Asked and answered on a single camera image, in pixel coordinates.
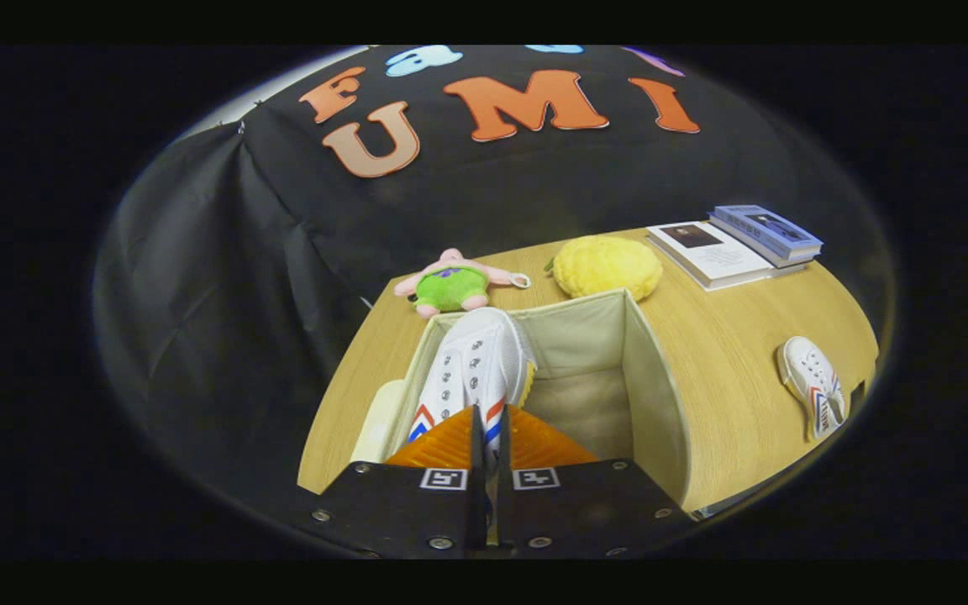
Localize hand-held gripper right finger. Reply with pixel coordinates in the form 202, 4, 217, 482
497, 405, 695, 560

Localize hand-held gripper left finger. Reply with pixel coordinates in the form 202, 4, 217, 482
312, 405, 489, 560

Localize white striped canvas shoe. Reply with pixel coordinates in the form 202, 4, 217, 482
776, 336, 846, 442
407, 308, 537, 539

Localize beige fabric storage box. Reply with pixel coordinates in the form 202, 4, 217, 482
351, 289, 693, 513

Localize pink starfish plush toy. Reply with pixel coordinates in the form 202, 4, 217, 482
393, 248, 531, 319

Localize yellow round plush toy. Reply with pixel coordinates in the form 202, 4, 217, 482
547, 235, 664, 302

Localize black backdrop cloth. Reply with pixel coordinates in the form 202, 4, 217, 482
96, 45, 892, 505

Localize white book with dark portrait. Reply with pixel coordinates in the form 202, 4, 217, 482
646, 221, 808, 292

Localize blue book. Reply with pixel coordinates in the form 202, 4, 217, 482
708, 205, 823, 268

